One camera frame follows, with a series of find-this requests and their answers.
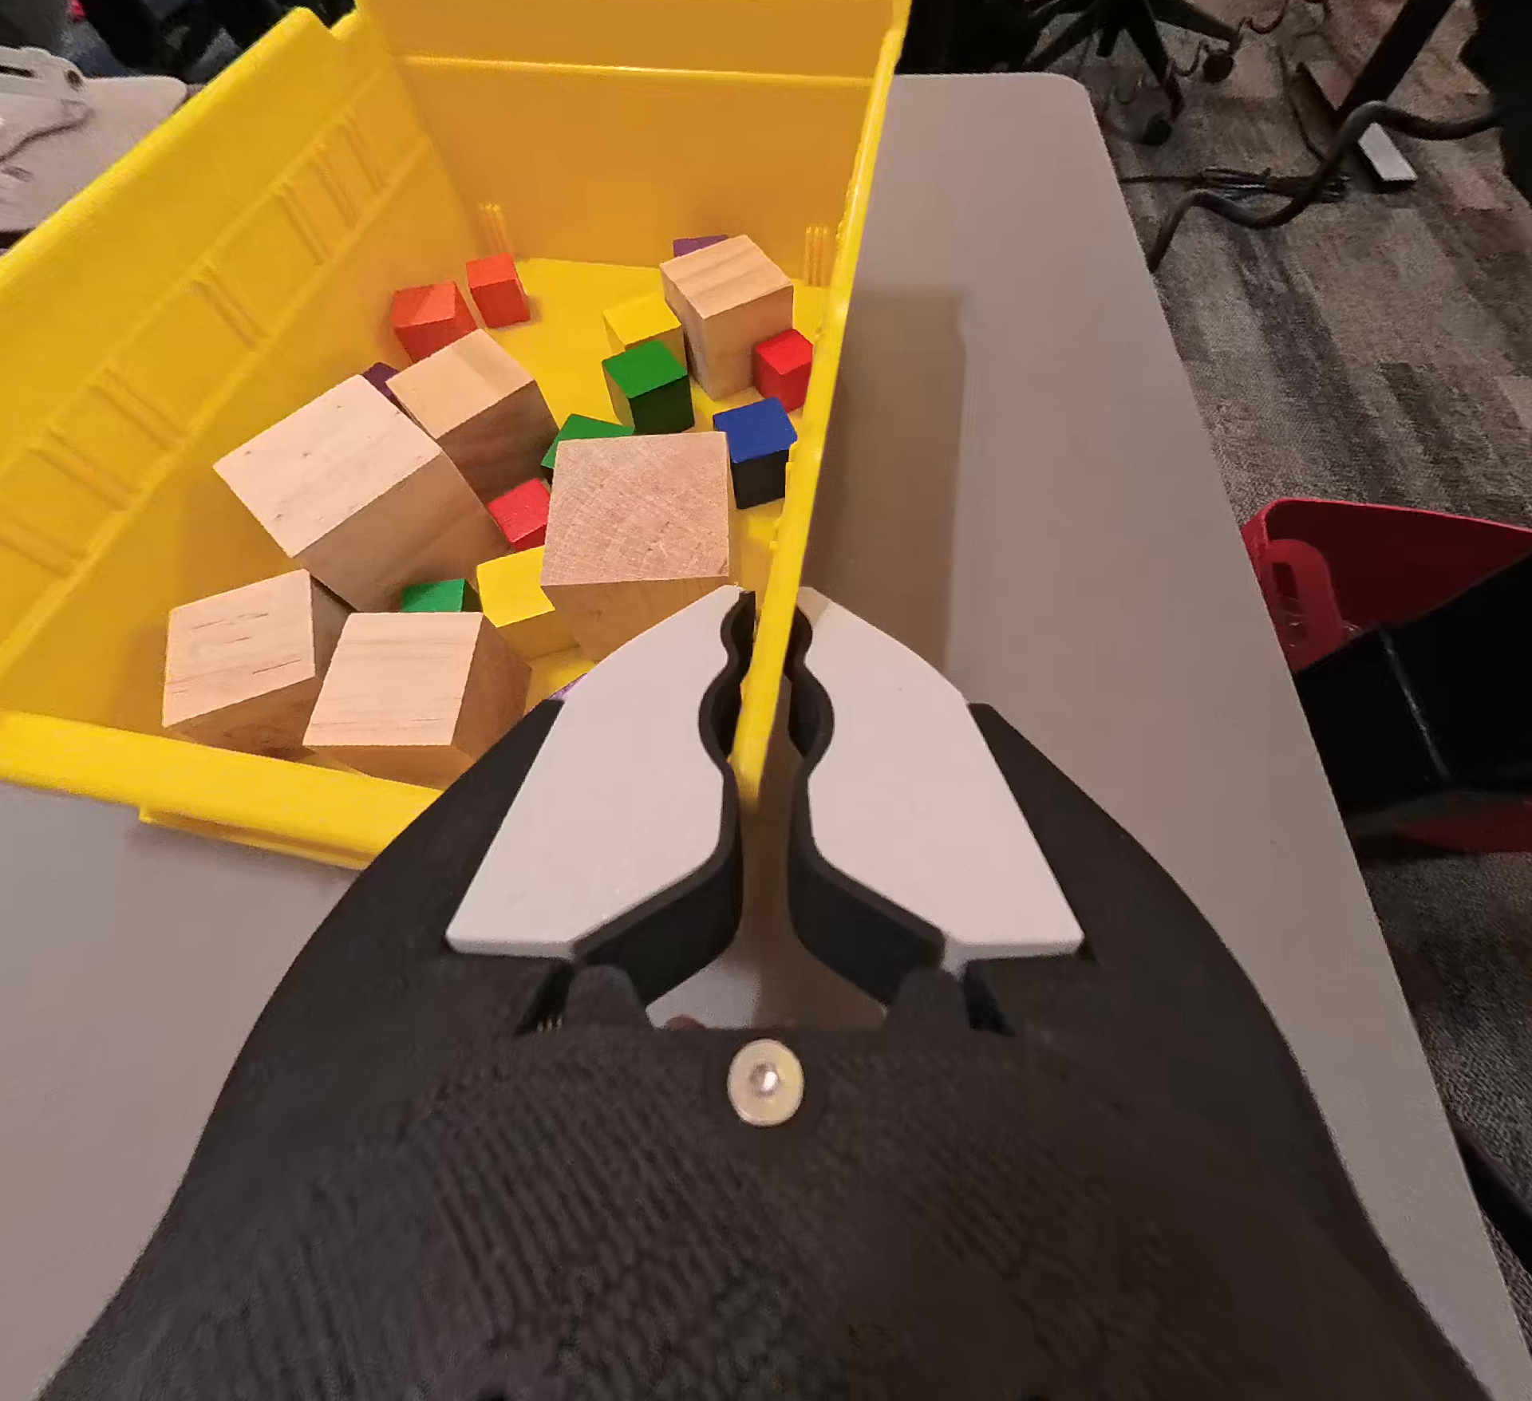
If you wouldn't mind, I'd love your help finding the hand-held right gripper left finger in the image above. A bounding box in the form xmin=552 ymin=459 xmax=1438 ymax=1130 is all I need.
xmin=446 ymin=584 xmax=759 ymax=1005

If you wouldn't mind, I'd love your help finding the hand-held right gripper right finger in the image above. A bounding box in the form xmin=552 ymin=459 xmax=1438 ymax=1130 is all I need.
xmin=788 ymin=584 xmax=1087 ymax=1005

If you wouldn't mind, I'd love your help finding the pile of plain wooden cubes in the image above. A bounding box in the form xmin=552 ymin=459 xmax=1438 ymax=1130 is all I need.
xmin=163 ymin=233 xmax=797 ymax=785

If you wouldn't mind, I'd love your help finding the pile of small coloured cubes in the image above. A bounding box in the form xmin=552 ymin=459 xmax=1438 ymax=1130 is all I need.
xmin=360 ymin=233 xmax=817 ymax=702

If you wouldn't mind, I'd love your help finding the yellow plastic bin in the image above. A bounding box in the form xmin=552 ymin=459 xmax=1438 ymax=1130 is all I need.
xmin=0 ymin=0 xmax=917 ymax=870

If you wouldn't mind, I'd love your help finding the red plastic bin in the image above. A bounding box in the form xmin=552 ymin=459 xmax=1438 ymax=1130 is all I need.
xmin=1241 ymin=498 xmax=1532 ymax=855

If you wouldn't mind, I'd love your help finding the black table leg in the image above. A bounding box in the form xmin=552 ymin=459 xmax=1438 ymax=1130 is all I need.
xmin=1143 ymin=0 xmax=1532 ymax=272

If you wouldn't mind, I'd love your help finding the grey side table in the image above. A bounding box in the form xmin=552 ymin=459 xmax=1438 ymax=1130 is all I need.
xmin=0 ymin=75 xmax=190 ymax=235

